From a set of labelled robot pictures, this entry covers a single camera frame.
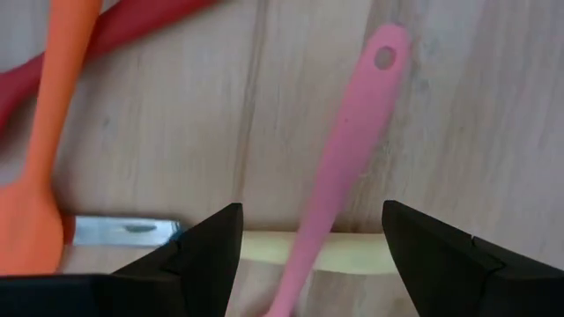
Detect pink silicone spatula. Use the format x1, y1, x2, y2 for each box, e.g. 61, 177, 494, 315
263, 22, 413, 317

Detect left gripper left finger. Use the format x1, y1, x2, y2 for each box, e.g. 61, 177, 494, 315
112, 202, 244, 317

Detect cream-handled table knife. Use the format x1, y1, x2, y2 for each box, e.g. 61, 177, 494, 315
71, 214, 400, 276

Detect red silicone spatula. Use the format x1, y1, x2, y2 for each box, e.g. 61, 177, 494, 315
0, 0, 221, 133

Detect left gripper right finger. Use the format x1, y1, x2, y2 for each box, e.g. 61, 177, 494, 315
381, 199, 564, 317

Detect orange silicone spatula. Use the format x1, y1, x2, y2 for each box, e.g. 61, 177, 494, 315
0, 0, 77, 276

